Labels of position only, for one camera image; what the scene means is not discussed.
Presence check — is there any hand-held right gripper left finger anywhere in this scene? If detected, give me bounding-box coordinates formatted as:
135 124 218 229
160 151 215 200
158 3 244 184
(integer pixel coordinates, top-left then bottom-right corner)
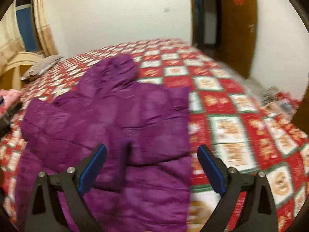
24 144 107 232

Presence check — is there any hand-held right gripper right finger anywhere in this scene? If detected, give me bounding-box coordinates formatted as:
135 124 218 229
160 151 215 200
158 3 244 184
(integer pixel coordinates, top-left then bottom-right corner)
197 144 279 232

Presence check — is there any purple puffer jacket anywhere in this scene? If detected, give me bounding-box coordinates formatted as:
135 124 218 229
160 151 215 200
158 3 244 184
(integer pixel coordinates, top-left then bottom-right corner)
14 54 194 232

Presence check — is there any pink floral pillow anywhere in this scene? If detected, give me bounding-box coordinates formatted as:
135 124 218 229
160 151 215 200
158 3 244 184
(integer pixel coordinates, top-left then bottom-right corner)
0 89 23 114

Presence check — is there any cream wooden headboard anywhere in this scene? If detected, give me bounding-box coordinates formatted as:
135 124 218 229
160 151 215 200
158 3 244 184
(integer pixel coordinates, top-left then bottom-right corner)
0 51 46 90

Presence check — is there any grey striped pillow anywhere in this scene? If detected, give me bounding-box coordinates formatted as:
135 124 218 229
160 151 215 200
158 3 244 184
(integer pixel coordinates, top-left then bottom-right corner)
20 55 64 81

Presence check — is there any red printed bear blanket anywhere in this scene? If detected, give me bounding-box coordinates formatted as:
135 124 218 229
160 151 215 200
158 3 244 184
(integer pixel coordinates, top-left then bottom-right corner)
0 37 309 232

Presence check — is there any beige patterned curtain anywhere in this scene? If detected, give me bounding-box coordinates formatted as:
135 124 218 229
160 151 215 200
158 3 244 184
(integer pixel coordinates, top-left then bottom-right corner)
32 0 59 57
0 2 27 66

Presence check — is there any window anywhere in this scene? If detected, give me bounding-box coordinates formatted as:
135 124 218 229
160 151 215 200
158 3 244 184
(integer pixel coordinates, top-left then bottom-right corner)
16 0 40 54

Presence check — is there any colourful clutter pile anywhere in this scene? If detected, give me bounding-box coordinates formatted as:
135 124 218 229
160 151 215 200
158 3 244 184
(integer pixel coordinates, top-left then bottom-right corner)
262 86 302 116

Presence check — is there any brown wooden door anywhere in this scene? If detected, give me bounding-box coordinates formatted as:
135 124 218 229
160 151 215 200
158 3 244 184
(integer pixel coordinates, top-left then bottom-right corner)
220 0 257 78

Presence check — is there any brown wooden door frame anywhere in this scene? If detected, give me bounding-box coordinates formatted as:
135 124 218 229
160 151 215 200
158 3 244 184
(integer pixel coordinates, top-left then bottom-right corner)
189 0 205 47

